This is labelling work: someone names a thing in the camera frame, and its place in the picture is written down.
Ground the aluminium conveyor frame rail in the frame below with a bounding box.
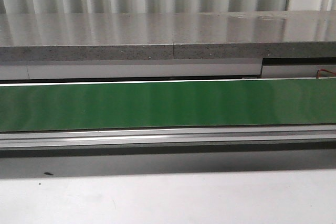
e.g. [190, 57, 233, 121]
[1, 124, 335, 151]

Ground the grey stone counter slab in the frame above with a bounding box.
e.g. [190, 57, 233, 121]
[1, 11, 335, 62]

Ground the red and black wire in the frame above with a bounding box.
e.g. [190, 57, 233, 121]
[315, 69, 336, 79]

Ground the green conveyor belt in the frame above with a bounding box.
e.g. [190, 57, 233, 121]
[1, 78, 335, 132]

